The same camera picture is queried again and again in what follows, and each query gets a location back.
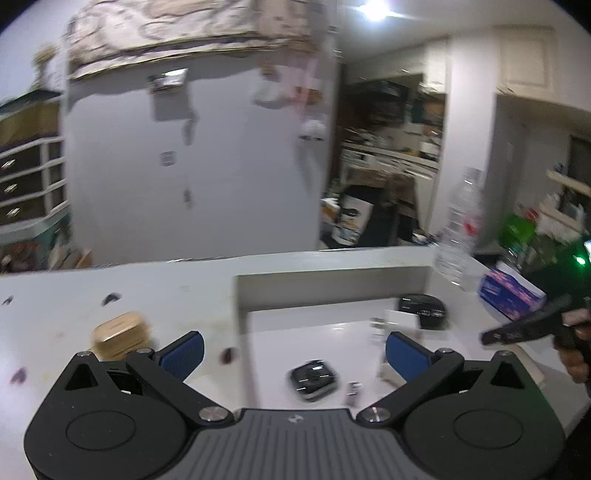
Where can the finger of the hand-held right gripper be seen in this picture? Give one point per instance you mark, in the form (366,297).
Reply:
(526,323)

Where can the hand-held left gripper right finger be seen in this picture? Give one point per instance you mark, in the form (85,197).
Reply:
(408,355)

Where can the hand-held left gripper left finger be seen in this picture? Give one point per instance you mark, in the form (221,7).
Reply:
(182,353)

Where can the small white charger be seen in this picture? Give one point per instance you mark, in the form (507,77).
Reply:
(401,318)

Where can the black oval case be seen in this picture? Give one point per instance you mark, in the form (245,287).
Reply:
(427,307)

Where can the beige earbud case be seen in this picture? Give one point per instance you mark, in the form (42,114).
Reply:
(121,337)

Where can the white shallow box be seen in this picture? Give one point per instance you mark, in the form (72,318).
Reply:
(323,332)

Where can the black square case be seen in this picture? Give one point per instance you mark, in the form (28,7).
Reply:
(314,381)

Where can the person's right hand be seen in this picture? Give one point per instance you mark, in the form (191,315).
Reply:
(579,360)

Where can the purple tissue pack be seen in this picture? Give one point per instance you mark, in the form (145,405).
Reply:
(508,291)

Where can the clear water bottle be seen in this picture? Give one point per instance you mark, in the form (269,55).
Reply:
(461,230)

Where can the teal patterned storage box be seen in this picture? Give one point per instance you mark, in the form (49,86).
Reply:
(32,244)

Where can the white refrigerator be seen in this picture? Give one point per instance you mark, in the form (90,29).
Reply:
(198,161)

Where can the brown drawer cabinet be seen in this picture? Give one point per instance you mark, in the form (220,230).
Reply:
(30,182)

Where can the white hanging ornament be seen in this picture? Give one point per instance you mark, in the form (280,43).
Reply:
(311,129)

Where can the glass tank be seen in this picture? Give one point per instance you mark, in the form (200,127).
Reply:
(27,117)

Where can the pink white hanging decoration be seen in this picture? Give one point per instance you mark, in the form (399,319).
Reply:
(288,85)

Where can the patterned cardboard box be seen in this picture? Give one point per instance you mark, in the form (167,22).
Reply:
(184,27)

